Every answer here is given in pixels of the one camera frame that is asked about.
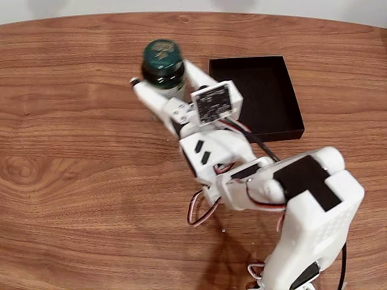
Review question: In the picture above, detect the looped red white black wire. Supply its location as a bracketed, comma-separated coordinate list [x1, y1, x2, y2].
[186, 188, 223, 227]

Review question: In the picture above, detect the green-capped dark pill bottle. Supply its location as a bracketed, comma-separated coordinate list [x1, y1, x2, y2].
[141, 39, 186, 99]

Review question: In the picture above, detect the shallow black box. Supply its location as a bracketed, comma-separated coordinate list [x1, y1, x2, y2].
[209, 56, 305, 143]

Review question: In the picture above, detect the black camera cable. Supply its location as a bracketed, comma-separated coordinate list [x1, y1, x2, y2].
[246, 132, 348, 290]

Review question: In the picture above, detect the gripper servo wire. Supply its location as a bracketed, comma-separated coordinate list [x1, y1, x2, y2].
[219, 119, 252, 134]

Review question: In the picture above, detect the wrist camera board with mount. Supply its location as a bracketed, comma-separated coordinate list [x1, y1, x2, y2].
[190, 83, 236, 126]

